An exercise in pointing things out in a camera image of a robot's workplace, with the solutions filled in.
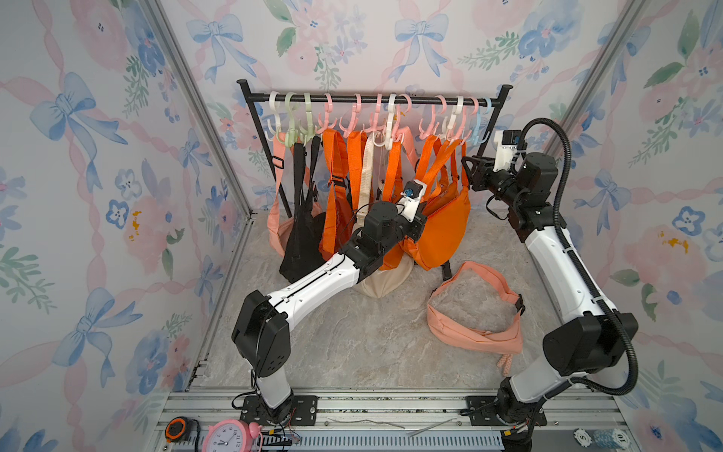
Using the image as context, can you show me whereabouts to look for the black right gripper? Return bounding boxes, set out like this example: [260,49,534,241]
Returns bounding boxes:
[465,154,527,212]

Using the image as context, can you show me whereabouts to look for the orange crossbody bag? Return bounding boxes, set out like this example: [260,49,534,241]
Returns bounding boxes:
[415,135,461,217]
[401,139,471,270]
[319,129,352,260]
[378,142,403,271]

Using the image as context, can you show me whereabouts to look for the pink crossbody bag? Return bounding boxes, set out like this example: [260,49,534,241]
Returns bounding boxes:
[267,139,294,256]
[427,261,525,377]

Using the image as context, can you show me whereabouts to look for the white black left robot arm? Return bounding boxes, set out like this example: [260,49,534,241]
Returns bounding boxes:
[232,196,427,424]

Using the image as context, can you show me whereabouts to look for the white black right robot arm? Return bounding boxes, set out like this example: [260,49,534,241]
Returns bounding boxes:
[462,153,639,426]

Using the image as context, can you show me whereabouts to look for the light blue hook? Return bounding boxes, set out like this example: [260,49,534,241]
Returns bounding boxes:
[470,98,493,145]

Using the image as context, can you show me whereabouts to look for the beige crossbody bag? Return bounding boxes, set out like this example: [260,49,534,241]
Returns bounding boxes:
[348,132,414,299]

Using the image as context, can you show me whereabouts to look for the black crossbody bag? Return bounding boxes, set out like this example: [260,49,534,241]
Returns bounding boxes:
[280,136,326,283]

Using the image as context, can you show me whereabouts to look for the white hook leftmost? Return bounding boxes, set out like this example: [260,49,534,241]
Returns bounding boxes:
[265,92,282,140]

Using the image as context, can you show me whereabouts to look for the black clothes rack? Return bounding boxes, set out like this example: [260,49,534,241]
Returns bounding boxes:
[236,79,513,218]

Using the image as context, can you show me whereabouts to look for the pink alarm clock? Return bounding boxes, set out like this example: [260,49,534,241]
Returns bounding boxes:
[201,419,263,452]

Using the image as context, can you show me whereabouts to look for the white poker chips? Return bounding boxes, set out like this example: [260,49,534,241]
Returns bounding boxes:
[574,429,631,450]

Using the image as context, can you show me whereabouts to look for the orange black tape measure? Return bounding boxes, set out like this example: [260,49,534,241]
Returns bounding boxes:
[164,416,201,444]

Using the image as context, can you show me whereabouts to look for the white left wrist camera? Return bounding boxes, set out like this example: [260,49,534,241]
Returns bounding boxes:
[397,179,427,222]

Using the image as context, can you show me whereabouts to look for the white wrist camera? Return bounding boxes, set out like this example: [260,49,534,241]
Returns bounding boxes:
[397,179,427,222]
[493,129,522,173]

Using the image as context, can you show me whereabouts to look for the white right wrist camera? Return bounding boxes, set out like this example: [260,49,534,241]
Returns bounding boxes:
[493,129,522,173]

